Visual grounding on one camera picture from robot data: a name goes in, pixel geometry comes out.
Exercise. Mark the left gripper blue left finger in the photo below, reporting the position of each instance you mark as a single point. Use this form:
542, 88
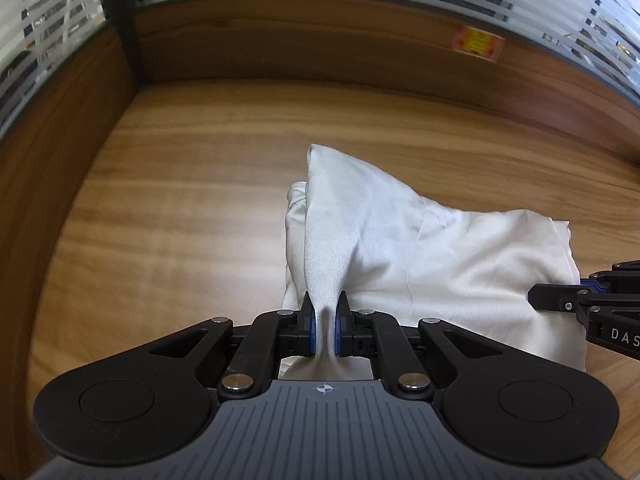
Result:
285, 332

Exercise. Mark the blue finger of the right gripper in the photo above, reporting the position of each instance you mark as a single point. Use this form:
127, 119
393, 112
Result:
556, 298
601, 280

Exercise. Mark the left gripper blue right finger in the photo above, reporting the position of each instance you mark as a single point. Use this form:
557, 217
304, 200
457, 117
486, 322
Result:
359, 332

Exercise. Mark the white satin polo shirt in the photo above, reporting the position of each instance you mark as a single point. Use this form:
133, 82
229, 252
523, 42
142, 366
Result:
353, 231

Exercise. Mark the red certificate sticker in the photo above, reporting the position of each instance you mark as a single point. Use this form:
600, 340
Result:
478, 43

